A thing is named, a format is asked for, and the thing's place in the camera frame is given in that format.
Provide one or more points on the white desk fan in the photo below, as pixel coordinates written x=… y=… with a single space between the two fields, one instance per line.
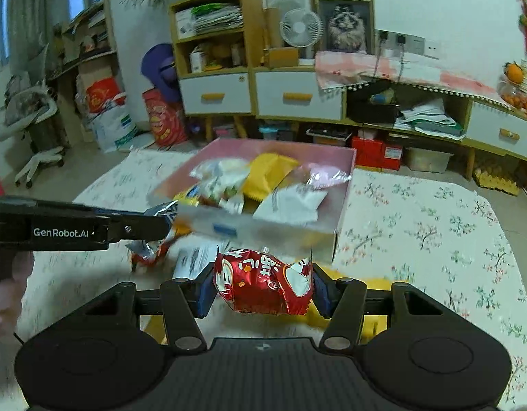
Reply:
x=301 y=28

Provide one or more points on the yellow egg carton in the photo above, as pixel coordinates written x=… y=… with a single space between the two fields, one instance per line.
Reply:
x=496 y=182

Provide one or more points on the cardboard box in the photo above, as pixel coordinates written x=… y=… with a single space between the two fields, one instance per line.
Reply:
x=282 y=58

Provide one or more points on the orange-yellow foil packet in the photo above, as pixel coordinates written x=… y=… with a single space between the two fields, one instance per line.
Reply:
x=267 y=171

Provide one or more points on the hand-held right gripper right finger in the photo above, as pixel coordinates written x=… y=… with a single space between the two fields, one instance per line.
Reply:
x=323 y=295

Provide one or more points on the person's left hand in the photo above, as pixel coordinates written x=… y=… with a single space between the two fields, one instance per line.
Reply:
x=6 y=308

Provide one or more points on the cream white packet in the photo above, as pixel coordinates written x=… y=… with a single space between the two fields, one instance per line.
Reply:
x=220 y=169

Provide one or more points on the purple hat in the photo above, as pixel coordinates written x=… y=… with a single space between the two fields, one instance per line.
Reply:
x=156 y=68

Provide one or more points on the red snack packet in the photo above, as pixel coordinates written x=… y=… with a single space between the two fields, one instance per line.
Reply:
x=263 y=282

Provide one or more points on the large yellow snack packet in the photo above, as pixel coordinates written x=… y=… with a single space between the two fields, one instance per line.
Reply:
x=376 y=283

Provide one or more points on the pink cloth runner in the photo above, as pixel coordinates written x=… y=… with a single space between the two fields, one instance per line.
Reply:
x=340 y=68

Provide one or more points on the long wooden cabinet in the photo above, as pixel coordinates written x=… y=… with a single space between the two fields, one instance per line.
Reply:
x=460 y=107

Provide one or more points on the red printed bag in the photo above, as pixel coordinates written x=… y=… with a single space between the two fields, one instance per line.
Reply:
x=162 y=117

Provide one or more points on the pink snack packet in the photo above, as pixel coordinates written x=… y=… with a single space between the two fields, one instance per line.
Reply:
x=329 y=175

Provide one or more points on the red box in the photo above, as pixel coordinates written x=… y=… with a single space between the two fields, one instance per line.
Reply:
x=374 y=152

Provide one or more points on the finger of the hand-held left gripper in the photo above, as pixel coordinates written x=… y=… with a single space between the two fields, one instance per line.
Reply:
x=139 y=227

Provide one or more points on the floral tablecloth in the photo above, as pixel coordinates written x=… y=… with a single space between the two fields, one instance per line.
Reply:
x=417 y=222

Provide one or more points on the large white packet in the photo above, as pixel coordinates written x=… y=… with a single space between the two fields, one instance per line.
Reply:
x=289 y=203

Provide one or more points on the orange with leaf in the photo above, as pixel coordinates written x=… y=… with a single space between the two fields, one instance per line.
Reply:
x=514 y=72

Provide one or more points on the small white carton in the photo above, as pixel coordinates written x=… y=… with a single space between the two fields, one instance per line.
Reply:
x=198 y=60

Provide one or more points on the white sack with red print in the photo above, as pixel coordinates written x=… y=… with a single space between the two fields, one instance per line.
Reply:
x=111 y=124

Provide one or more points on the pile of folded cloths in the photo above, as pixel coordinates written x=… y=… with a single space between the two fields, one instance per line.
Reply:
x=430 y=122

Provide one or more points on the glass bowl of small oranges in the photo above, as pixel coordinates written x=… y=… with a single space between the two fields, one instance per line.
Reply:
x=513 y=96

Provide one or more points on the wooden bookshelf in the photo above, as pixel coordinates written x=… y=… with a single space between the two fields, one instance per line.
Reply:
x=88 y=60

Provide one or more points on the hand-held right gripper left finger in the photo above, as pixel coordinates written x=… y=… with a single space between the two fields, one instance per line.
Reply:
x=205 y=295

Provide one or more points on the grey box with pink inside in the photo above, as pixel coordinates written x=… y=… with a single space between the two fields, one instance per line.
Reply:
x=267 y=235

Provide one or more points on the white office chair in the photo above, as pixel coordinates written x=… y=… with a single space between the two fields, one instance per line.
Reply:
x=36 y=128

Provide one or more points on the black keyboard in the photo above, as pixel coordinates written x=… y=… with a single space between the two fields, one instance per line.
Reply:
x=327 y=132

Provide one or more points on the white wall socket panel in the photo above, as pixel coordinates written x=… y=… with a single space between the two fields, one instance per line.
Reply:
x=417 y=45

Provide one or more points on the stack of newspapers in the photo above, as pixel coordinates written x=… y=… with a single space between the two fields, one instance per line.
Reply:
x=218 y=19

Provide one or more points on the tall wooden shelf unit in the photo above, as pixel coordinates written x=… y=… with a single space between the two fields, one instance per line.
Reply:
x=250 y=30

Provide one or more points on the white packet with black print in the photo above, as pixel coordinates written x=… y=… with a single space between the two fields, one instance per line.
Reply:
x=195 y=261

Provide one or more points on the white box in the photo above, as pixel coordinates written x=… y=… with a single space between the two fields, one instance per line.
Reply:
x=184 y=23

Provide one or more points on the clear plastic bin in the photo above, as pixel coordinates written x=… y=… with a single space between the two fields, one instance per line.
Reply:
x=428 y=160

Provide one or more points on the framed cat picture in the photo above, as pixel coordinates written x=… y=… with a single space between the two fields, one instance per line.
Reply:
x=347 y=25

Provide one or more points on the teal box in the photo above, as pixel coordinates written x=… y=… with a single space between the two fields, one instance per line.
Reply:
x=278 y=130

